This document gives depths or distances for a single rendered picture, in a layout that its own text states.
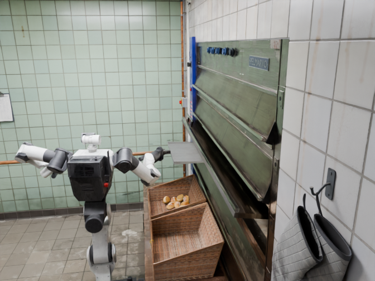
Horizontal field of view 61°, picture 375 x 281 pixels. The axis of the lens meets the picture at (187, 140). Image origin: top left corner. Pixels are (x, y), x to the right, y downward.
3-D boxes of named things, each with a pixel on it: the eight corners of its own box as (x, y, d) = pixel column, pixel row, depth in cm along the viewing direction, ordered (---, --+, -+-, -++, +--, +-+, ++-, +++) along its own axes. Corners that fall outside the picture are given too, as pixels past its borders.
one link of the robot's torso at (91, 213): (104, 232, 208) (102, 208, 203) (84, 235, 206) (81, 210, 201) (108, 211, 234) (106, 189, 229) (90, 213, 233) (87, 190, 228)
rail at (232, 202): (181, 118, 303) (183, 118, 303) (234, 212, 133) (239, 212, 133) (182, 116, 302) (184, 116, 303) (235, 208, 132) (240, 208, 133)
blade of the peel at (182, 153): (173, 164, 251) (173, 161, 250) (167, 144, 303) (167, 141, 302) (218, 161, 256) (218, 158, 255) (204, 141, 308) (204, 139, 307)
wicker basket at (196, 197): (195, 198, 326) (195, 173, 318) (207, 228, 273) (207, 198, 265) (147, 202, 318) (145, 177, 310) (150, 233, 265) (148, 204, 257)
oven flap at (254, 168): (196, 115, 304) (203, 94, 299) (267, 204, 134) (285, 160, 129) (192, 113, 303) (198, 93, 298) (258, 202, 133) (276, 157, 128)
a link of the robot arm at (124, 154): (139, 168, 212) (125, 156, 205) (129, 175, 214) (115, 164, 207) (139, 157, 221) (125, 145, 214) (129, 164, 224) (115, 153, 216)
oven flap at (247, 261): (196, 165, 319) (203, 147, 314) (260, 303, 149) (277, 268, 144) (192, 164, 318) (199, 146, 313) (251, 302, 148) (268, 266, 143)
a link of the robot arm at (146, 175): (163, 180, 227) (142, 163, 214) (149, 192, 228) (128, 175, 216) (159, 171, 236) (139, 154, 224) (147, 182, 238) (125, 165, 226)
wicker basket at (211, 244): (207, 230, 269) (208, 200, 261) (225, 276, 215) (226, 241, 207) (149, 236, 262) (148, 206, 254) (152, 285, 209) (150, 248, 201)
